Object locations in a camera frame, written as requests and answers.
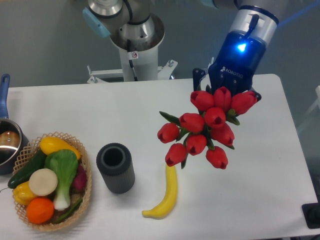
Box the red tulip bouquet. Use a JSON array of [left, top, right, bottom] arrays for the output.
[[157, 86, 258, 170]]

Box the dark grey ribbed vase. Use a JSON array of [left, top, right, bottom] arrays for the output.
[[96, 142, 135, 194]]

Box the white round radish slice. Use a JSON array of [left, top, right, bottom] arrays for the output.
[[28, 168, 58, 197]]

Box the orange fruit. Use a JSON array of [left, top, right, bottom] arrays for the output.
[[26, 197, 55, 224]]

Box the green bok choy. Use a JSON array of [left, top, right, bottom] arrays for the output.
[[44, 149, 78, 211]]

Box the green cucumber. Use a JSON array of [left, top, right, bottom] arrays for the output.
[[7, 150, 47, 189]]

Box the yellow banana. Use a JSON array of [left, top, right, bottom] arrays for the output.
[[141, 165, 178, 220]]

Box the green bean pod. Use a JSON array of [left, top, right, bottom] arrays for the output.
[[53, 198, 83, 224]]

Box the black device at edge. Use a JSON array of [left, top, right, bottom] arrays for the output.
[[301, 202, 320, 229]]

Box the blue handled saucepan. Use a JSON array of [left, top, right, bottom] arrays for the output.
[[0, 73, 29, 175]]

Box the woven wicker basket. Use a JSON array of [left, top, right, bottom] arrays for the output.
[[13, 132, 92, 232]]

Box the yellow squash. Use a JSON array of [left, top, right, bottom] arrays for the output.
[[39, 136, 81, 160]]

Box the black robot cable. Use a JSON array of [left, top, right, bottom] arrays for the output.
[[126, 39, 139, 82]]

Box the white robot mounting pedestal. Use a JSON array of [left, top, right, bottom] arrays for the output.
[[87, 46, 178, 84]]

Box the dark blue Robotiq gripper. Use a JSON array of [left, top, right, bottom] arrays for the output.
[[192, 31, 266, 101]]

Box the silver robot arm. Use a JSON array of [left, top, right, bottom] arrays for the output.
[[82, 0, 279, 95]]

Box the purple red onion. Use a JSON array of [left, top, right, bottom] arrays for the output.
[[71, 164, 87, 191]]

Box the yellow bell pepper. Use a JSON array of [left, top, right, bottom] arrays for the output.
[[12, 181, 38, 206]]

